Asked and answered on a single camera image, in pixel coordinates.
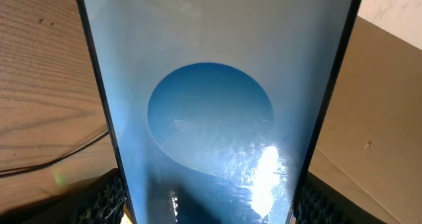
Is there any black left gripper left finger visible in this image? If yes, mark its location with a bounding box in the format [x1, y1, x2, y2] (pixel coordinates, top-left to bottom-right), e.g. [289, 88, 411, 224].
[24, 168, 127, 224]

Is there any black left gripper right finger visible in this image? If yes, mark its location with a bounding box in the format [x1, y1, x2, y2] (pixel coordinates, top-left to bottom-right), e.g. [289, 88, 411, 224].
[293, 173, 385, 224]

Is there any blue Galaxy smartphone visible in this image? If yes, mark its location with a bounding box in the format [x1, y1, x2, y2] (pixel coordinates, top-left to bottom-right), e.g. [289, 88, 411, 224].
[76, 0, 361, 224]

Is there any brown cardboard panel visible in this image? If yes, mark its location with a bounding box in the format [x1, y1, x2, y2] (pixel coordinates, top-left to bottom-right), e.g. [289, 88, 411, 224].
[310, 18, 421, 223]

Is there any black USB charging cable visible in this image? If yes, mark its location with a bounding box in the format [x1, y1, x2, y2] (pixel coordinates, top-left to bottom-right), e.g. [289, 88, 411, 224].
[0, 130, 109, 179]

